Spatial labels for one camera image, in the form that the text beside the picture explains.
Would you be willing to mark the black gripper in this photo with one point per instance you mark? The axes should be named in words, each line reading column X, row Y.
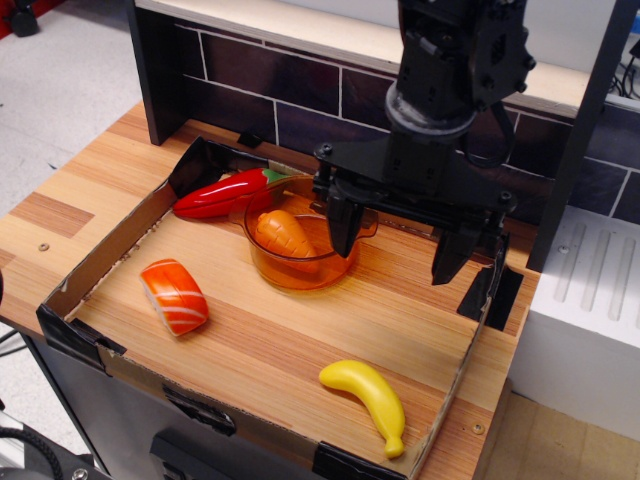
column 415, row 178

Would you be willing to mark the orange toy carrot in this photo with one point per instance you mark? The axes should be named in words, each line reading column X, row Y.
column 281, row 234

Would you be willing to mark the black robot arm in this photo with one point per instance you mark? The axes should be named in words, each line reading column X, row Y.
column 460, row 60

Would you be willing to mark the transparent orange plastic pot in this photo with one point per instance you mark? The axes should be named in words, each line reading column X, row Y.
column 295, row 195

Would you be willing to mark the cardboard fence with black tape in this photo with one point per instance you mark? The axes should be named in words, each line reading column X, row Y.
column 244, row 387

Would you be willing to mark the yellow toy banana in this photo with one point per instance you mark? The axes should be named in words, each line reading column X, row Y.
column 376, row 394

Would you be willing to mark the red toy chili pepper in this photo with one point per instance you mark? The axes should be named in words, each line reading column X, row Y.
column 217, row 199

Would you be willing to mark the dark tile backsplash shelf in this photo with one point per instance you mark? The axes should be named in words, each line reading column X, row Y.
column 296, row 99

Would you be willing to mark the white grooved block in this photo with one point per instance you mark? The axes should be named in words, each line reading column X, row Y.
column 579, row 349

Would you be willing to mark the salmon sushi toy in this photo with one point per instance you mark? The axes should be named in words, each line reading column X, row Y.
column 175, row 296

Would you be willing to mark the black equipment bottom left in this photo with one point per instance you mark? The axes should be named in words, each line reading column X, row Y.
column 27, row 454

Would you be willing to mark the black post right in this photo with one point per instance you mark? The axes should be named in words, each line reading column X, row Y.
column 609, row 53

